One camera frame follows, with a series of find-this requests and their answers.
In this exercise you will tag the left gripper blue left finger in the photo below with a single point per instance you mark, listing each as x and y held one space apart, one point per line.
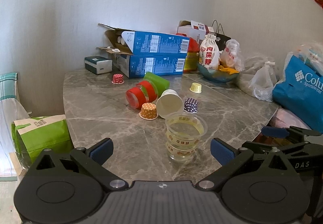
91 160

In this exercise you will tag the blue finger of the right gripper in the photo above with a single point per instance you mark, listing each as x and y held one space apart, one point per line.
288 132

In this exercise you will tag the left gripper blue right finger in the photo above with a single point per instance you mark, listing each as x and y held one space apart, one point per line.
232 161

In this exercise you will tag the clear cup with HBD ribbon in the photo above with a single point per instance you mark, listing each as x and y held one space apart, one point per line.
184 131

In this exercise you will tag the white paper cup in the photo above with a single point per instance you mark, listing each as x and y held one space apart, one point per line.
168 103

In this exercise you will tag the clear cup with red bands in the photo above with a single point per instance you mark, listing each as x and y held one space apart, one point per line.
144 92

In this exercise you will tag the green plastic cup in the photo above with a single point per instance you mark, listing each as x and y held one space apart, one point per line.
160 83

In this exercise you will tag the blue Columbia shopping bag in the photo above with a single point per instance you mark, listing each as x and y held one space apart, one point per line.
300 91

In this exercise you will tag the clear plastic bag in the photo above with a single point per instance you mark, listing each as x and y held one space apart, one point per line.
259 77

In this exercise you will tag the purple dotted cupcake liner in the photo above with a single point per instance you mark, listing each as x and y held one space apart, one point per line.
191 105

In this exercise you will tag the orange dotted cupcake liner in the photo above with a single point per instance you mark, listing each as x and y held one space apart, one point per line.
148 111

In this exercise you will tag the blue glass bowl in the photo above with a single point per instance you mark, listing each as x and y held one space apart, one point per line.
215 75

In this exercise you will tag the yellow cupcake liner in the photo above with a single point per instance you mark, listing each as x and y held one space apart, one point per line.
196 88

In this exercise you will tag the red dotted cupcake liner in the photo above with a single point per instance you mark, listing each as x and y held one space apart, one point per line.
118 79

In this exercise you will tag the white plastic snack bag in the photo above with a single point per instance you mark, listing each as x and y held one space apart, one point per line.
231 56

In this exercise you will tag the red yellow box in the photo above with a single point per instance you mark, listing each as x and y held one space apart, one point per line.
192 56

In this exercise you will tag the lower blue carton box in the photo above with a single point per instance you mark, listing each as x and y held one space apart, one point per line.
137 65

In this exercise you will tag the blue carton box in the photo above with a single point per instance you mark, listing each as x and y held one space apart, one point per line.
130 42
137 65

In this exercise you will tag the black paper gift bag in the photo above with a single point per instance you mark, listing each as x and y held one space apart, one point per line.
221 38

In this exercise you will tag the teal checkered cloth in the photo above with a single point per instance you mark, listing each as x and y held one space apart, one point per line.
8 86

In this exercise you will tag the upper blue carton box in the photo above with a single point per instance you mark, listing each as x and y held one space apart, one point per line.
130 42

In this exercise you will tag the white red cardboard box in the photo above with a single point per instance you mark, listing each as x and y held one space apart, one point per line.
194 29

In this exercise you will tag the white drawstring candy bag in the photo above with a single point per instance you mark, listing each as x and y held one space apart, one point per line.
209 52

